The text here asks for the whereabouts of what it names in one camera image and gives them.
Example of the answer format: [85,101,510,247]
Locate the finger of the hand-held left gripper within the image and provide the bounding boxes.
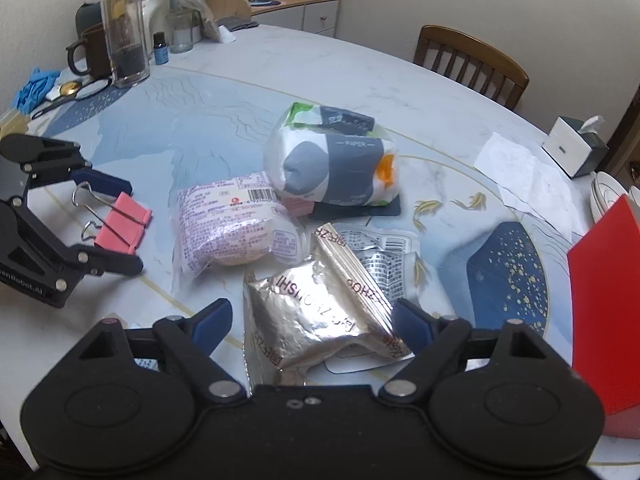
[22,152,134,196]
[62,243,145,279]

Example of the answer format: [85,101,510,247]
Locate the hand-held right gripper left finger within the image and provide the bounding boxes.
[75,298,248,403]

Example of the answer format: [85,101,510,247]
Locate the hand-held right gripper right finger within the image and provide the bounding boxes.
[380,299,549,403]

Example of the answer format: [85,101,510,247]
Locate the pink binder clip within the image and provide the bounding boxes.
[72,183,153,227]
[81,208,147,255]

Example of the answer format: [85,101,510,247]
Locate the silver printed sachet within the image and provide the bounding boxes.
[331,225,429,306]

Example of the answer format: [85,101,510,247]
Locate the silver foil snack packet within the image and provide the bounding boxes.
[242,222,417,386]

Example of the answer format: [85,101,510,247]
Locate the pink bun pack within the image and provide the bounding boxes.
[175,171,309,277]

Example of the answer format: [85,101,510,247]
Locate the white cardboard box red rim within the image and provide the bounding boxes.
[567,195,640,439]

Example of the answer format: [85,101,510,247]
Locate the gold spoon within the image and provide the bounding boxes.
[31,80,84,121]

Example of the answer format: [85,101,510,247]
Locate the blue rubber gloves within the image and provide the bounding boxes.
[12,67,62,114]

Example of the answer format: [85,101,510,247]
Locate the dark blue coaster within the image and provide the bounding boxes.
[310,195,403,220]

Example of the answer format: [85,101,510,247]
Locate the tall glass jar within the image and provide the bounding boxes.
[100,0,151,89]

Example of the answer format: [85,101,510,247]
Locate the brown mug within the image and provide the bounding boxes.
[66,23,119,81]

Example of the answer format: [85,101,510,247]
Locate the small pink packet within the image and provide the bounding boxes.
[282,197,317,219]

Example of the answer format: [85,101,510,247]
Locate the grey round canister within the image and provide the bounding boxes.
[75,2,106,41]

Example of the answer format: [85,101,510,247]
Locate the small glass cup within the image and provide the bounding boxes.
[167,10,195,55]

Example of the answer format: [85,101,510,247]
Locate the white kettle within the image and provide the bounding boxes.
[137,0,174,52]

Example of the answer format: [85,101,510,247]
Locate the white grey tissue pack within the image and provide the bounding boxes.
[263,102,400,207]

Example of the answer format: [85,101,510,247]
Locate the white paper napkin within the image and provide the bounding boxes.
[472,131,582,241]

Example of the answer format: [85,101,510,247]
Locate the green white packet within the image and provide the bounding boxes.
[152,0,221,44]

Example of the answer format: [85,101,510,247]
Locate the dark folded cloth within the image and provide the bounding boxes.
[217,16,261,31]

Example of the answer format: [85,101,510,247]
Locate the light wooden chair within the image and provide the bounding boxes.
[204,0,254,24]

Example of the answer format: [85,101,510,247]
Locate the white porcelain plate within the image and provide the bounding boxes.
[590,180,622,222]

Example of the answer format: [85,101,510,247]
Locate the white green tissue box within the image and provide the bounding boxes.
[542,115,610,179]

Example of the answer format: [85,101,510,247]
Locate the white porcelain bowl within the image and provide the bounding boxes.
[595,170,632,202]

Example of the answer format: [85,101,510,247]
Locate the white low cabinet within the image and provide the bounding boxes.
[249,0,342,39]

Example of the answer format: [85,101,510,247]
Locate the brown wooden chair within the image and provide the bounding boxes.
[413,24,530,111]

